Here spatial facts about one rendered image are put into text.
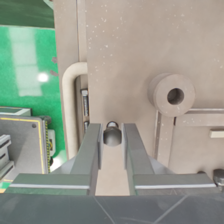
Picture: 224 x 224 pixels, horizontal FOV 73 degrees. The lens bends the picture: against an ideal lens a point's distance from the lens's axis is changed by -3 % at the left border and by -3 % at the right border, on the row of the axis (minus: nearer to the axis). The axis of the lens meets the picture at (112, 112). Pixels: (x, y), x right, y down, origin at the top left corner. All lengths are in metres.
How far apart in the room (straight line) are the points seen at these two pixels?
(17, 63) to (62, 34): 1.48
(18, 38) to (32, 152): 1.05
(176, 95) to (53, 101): 1.55
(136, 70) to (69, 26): 0.18
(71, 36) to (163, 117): 0.22
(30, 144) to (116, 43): 1.44
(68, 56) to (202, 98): 0.23
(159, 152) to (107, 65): 0.11
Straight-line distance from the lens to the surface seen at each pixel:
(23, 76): 1.76
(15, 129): 1.55
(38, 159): 1.60
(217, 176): 0.24
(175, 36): 0.18
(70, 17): 0.32
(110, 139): 0.15
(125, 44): 0.17
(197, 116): 0.19
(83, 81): 0.31
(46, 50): 1.66
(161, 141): 0.18
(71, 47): 0.31
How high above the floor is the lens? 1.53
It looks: 74 degrees down
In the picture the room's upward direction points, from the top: 179 degrees counter-clockwise
